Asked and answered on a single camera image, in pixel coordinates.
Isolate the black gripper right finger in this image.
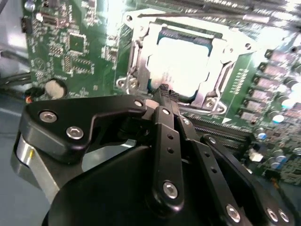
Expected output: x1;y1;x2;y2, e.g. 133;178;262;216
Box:
169;90;296;226

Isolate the silver CPU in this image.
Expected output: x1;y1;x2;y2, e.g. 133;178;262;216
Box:
146;35;216;101

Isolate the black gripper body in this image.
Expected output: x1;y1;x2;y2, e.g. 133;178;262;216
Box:
41;145;301;226

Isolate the metal socket cover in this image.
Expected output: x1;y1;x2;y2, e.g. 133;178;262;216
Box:
131;22;238;104

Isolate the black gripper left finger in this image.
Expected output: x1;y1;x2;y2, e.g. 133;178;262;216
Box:
10;83;186;217

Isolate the metal locking lever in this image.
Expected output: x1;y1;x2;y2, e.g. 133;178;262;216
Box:
137;13;270;24

